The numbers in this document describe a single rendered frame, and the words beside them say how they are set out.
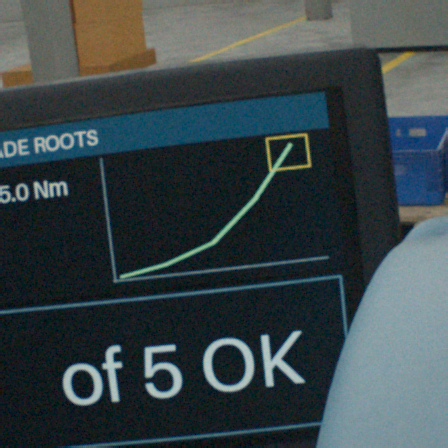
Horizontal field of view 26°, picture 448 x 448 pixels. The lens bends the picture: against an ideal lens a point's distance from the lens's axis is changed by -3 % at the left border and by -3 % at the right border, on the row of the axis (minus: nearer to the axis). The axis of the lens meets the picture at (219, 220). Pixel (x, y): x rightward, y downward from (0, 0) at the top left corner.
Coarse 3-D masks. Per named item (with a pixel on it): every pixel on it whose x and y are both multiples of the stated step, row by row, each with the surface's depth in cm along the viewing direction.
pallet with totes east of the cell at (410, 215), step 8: (400, 208) 372; (408, 208) 371; (416, 208) 370; (424, 208) 369; (432, 208) 368; (440, 208) 366; (400, 216) 364; (408, 216) 363; (416, 216) 362; (424, 216) 361; (432, 216) 360; (400, 224) 399; (408, 224) 398; (416, 224) 363
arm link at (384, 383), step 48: (432, 240) 12; (384, 288) 12; (432, 288) 11; (384, 336) 11; (432, 336) 11; (336, 384) 11; (384, 384) 10; (432, 384) 10; (336, 432) 10; (384, 432) 10; (432, 432) 10
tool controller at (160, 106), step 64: (192, 64) 32; (256, 64) 31; (320, 64) 31; (0, 128) 32; (64, 128) 31; (128, 128) 31; (192, 128) 31; (256, 128) 31; (320, 128) 31; (384, 128) 31; (0, 192) 32; (64, 192) 32; (128, 192) 31; (192, 192) 31; (256, 192) 31; (320, 192) 31; (384, 192) 31; (0, 256) 32; (64, 256) 32; (128, 256) 32; (192, 256) 31; (256, 256) 31; (320, 256) 31; (384, 256) 31; (64, 320) 32; (128, 320) 32; (192, 320) 32; (256, 320) 31; (320, 320) 31; (64, 384) 32; (128, 384) 32; (192, 384) 32; (256, 384) 32; (320, 384) 31
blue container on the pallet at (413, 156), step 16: (400, 128) 423; (416, 128) 421; (432, 128) 419; (400, 144) 426; (416, 144) 423; (432, 144) 421; (400, 160) 368; (416, 160) 366; (432, 160) 364; (400, 176) 370; (416, 176) 368; (432, 176) 366; (400, 192) 372; (416, 192) 370; (432, 192) 367
